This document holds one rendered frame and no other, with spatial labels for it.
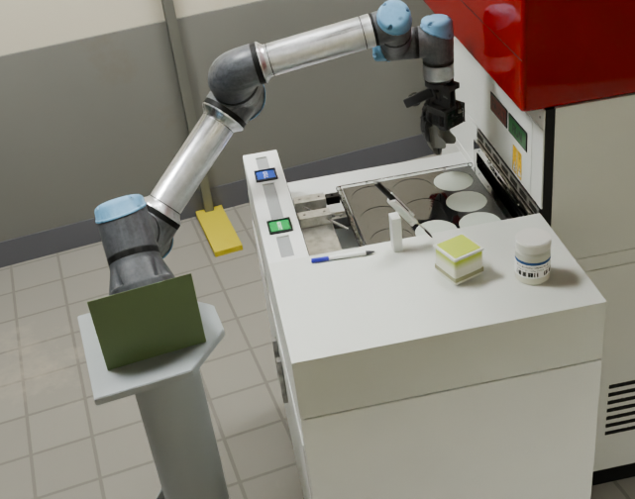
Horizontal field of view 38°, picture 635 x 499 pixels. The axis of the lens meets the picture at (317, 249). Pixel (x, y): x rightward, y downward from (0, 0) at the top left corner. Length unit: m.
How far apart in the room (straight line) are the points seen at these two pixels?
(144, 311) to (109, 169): 2.07
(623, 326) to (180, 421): 1.11
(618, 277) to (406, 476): 0.72
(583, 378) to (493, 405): 0.19
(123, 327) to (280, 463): 1.05
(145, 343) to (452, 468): 0.71
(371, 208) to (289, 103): 1.83
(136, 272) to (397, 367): 0.60
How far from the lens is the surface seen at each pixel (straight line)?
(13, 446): 3.25
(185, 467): 2.30
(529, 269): 1.88
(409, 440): 1.94
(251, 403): 3.13
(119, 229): 2.05
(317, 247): 2.22
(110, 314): 1.99
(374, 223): 2.25
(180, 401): 2.16
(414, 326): 1.80
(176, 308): 2.01
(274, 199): 2.28
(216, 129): 2.21
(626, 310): 2.40
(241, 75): 2.11
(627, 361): 2.51
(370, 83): 4.18
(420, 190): 2.37
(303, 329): 1.82
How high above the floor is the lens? 2.09
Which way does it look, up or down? 33 degrees down
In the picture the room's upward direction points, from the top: 7 degrees counter-clockwise
